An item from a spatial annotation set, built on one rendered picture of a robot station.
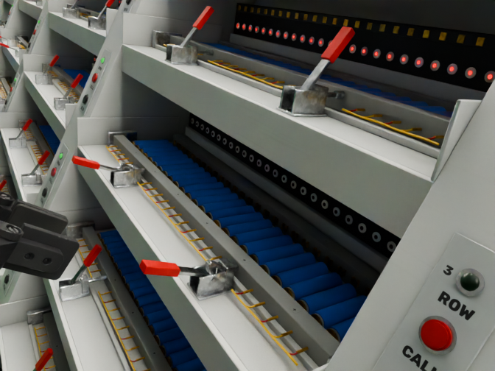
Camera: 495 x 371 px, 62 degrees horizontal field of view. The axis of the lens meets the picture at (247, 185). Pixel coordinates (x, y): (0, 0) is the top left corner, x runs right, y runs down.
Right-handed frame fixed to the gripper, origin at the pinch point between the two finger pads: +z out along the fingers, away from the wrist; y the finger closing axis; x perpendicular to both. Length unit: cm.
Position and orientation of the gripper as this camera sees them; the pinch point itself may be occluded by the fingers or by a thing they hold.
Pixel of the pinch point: (37, 239)
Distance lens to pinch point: 33.2
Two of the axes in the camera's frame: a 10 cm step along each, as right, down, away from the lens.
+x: 5.5, -8.4, -0.5
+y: 5.4, 3.9, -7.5
